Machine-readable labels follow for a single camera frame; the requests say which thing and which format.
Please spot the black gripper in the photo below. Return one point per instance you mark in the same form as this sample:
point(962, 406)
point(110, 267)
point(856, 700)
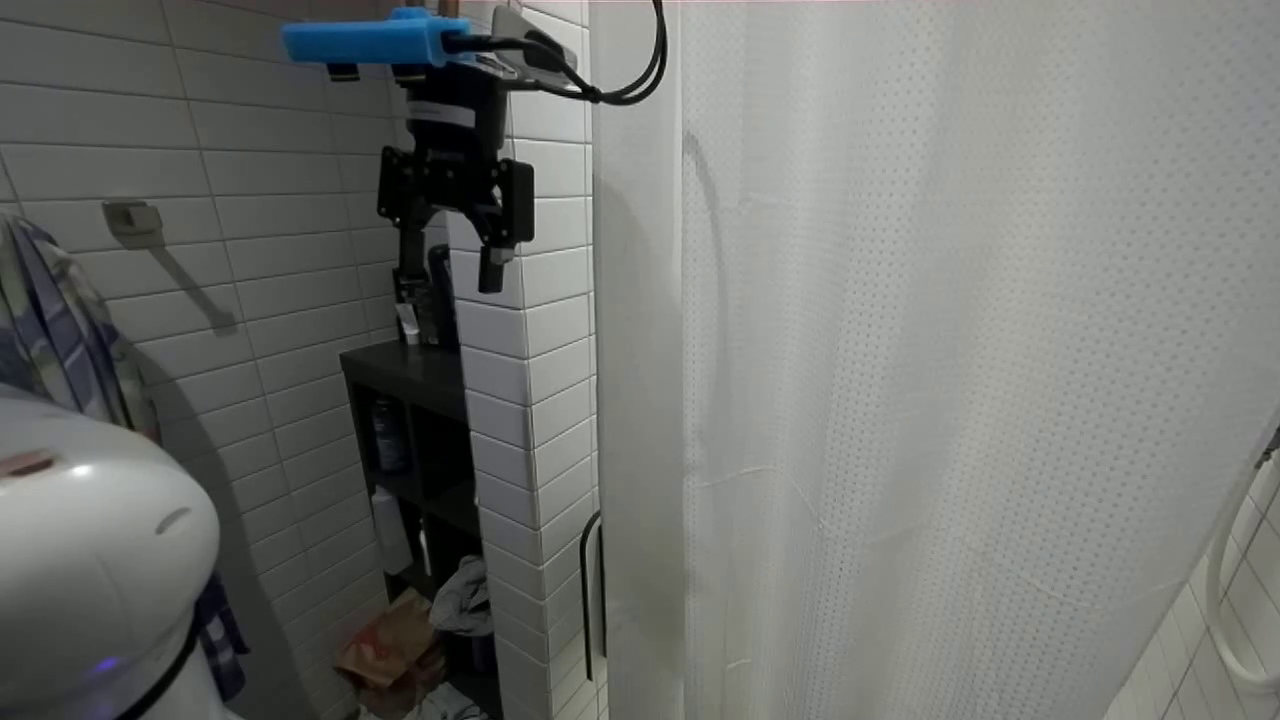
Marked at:
point(453, 162)

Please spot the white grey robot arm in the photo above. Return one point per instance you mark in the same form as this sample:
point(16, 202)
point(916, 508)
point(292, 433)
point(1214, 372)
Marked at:
point(235, 251)

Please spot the black door handle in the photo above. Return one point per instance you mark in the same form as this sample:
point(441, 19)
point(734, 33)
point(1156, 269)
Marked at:
point(594, 593)

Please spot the crumpled grey cloth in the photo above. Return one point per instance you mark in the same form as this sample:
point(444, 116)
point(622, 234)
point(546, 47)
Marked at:
point(462, 603)

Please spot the metal towel bar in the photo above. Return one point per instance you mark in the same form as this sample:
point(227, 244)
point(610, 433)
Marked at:
point(141, 227)

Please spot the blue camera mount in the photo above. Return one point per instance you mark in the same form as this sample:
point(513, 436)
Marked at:
point(403, 36)

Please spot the white shower curtain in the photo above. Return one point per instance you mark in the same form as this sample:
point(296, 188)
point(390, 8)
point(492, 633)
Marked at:
point(938, 359)

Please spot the striped blue green towel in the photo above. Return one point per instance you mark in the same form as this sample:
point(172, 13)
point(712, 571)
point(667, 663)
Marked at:
point(52, 323)

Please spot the dark shelf cabinet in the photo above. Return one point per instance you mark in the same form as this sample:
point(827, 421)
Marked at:
point(422, 489)

